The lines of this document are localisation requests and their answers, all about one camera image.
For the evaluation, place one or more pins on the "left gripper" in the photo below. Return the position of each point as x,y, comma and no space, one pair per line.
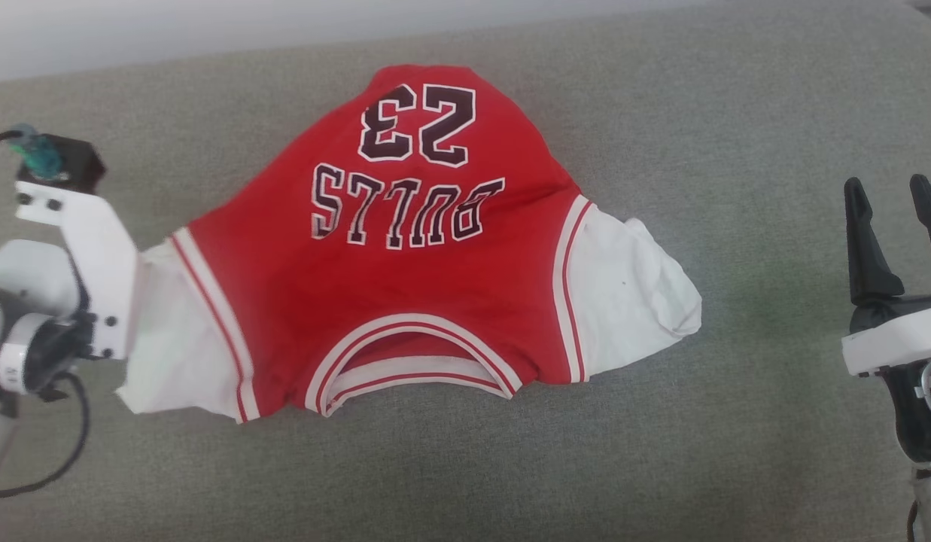
28,354

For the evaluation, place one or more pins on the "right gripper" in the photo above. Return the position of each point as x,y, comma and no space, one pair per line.
920,414

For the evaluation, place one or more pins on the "red white basketball jersey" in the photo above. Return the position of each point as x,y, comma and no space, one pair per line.
405,278

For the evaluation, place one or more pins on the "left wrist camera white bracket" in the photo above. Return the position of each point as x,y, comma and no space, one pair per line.
96,248

